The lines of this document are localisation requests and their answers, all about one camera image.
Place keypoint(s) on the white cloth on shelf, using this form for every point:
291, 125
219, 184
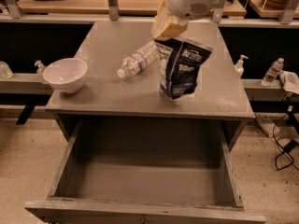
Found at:
290, 81

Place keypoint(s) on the background water bottle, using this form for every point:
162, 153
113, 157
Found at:
273, 72

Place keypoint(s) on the blue chip bag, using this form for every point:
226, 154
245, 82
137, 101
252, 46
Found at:
179, 65

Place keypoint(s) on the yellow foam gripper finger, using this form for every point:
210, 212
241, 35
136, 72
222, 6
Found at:
166, 25

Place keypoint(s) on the wooden workbench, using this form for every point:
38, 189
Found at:
126, 7

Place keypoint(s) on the clear plastic water bottle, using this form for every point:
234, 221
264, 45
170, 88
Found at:
138, 60

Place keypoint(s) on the right soap pump bottle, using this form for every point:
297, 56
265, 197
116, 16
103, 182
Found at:
239, 65

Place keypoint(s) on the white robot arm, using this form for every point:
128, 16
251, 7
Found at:
194, 9

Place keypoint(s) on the soap pump bottle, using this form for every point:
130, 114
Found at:
239, 65
40, 68

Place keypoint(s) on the white bowl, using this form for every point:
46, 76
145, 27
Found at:
66, 75

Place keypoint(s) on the grey open drawer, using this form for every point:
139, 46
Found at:
135, 171

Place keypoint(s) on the left soap pump bottle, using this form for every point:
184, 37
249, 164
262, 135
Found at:
40, 68

